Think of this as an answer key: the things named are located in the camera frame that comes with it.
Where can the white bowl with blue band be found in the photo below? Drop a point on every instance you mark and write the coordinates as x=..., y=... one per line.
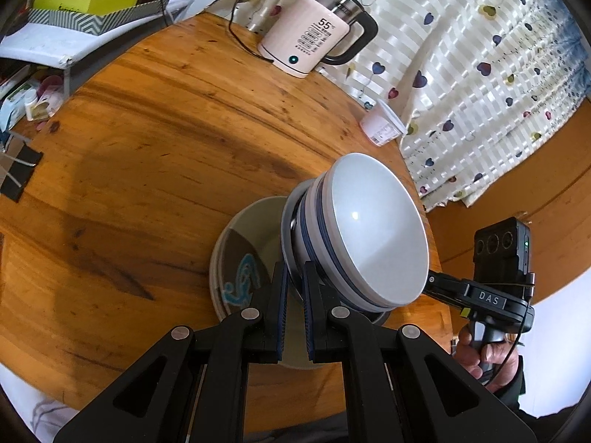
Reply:
x=378, y=230
x=313, y=240

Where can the white plastic tub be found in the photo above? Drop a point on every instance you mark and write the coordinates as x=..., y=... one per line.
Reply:
x=381, y=127

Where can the person's right forearm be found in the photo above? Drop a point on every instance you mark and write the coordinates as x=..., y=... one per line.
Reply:
x=512, y=387

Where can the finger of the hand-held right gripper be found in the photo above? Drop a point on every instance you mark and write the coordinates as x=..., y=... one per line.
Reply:
x=445, y=288

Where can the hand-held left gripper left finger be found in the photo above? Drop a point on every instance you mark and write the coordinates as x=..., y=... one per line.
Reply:
x=279, y=318

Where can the person's right hand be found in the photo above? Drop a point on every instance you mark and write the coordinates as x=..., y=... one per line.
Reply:
x=468, y=355

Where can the small white bottle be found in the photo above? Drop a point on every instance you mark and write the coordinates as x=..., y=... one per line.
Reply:
x=31, y=106

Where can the grey zigzag pattern box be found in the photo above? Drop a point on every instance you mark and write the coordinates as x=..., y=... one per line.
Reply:
x=83, y=21

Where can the person's dark trousers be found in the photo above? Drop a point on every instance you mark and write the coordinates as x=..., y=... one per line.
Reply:
x=295, y=431

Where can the heart print curtain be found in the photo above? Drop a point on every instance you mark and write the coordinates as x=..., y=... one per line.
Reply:
x=461, y=78

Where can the white shelf board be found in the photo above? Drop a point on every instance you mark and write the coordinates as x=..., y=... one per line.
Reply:
x=41, y=50

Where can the teal and white packet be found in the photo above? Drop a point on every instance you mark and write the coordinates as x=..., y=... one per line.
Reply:
x=16, y=104

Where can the white bedding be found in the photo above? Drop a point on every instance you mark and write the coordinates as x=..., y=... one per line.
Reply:
x=37, y=410

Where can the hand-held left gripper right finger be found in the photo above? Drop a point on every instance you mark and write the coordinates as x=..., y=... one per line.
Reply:
x=310, y=318

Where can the cream electric kettle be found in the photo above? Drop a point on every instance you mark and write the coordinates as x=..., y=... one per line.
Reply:
x=304, y=32

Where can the green plate with blue motif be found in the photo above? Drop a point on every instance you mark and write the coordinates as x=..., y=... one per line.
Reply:
x=211, y=277
x=216, y=281
x=251, y=235

